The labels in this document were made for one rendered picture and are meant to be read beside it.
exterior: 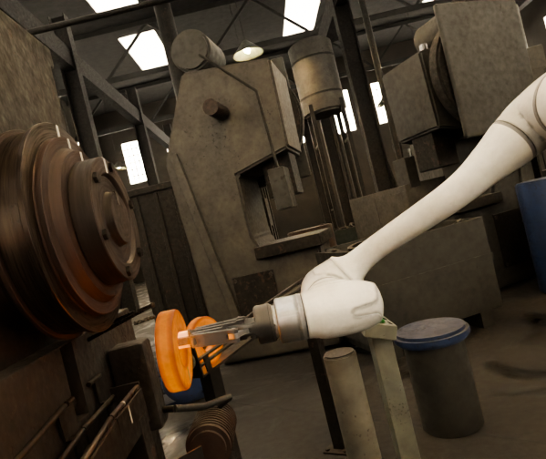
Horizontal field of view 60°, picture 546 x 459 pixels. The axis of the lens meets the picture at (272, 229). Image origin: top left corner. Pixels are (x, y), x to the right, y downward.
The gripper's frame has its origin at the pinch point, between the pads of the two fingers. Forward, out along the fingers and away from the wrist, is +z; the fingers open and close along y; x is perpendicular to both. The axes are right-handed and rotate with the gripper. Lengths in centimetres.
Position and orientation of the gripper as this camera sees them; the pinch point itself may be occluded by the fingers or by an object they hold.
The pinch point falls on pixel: (173, 341)
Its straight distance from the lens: 97.6
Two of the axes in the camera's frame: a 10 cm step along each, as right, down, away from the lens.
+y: -0.1, 0.0, 10.0
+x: -1.9, -9.8, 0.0
